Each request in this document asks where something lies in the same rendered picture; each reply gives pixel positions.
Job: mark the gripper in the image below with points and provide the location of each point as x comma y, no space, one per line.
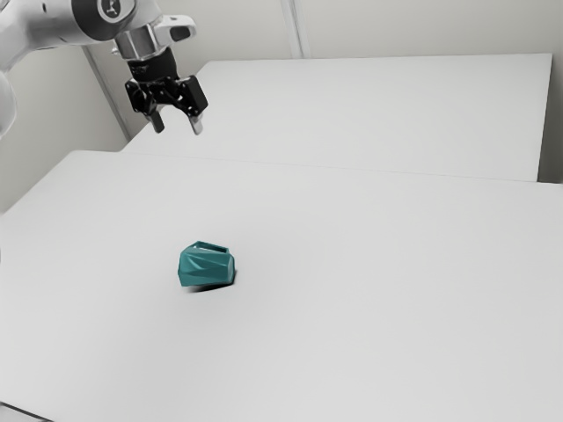
151,69

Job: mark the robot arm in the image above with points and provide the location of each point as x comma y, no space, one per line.
53,26

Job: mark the teal faceted mug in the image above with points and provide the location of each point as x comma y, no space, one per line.
206,266

